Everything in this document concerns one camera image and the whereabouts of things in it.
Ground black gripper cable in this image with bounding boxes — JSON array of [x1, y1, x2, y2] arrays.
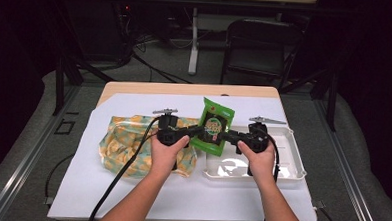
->
[[262, 128, 282, 182], [87, 113, 162, 221]]

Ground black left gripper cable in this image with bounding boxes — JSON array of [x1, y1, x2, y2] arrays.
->
[[87, 113, 162, 221]]

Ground black floor cable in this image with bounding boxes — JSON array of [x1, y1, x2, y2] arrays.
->
[[130, 52, 194, 85]]

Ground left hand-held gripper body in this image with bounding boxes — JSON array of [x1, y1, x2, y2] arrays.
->
[[150, 107, 191, 148]]

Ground white paper table cover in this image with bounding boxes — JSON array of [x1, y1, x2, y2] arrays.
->
[[47, 87, 323, 221]]

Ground thin black cable loop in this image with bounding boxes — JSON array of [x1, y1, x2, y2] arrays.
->
[[43, 152, 75, 200]]

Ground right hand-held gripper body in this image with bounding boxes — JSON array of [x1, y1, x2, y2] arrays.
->
[[241, 115, 288, 155]]

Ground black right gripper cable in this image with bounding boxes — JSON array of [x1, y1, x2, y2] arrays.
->
[[262, 128, 282, 182]]

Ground aluminium floor rail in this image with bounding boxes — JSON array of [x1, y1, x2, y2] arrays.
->
[[307, 98, 388, 221], [0, 81, 83, 221]]

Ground black cable with plug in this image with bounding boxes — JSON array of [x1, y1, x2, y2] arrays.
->
[[313, 200, 345, 221]]

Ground green snack packet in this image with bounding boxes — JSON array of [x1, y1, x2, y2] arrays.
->
[[188, 95, 237, 158]]

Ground white desk leg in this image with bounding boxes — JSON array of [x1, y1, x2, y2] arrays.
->
[[188, 6, 202, 77]]

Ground person's left hand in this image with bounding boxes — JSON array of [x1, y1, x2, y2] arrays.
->
[[148, 134, 192, 181]]

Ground orange slice print cloth bag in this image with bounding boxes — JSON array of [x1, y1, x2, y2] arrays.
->
[[97, 112, 201, 182]]

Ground black folding chair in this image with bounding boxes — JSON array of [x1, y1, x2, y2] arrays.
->
[[219, 17, 306, 93]]

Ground person's right hand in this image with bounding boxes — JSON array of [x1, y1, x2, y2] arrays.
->
[[235, 139, 278, 187]]

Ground white plastic tray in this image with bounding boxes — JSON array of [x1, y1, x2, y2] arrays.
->
[[202, 123, 309, 185]]

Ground black metal stand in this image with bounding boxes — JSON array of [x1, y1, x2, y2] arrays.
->
[[278, 64, 341, 133], [51, 53, 118, 119]]

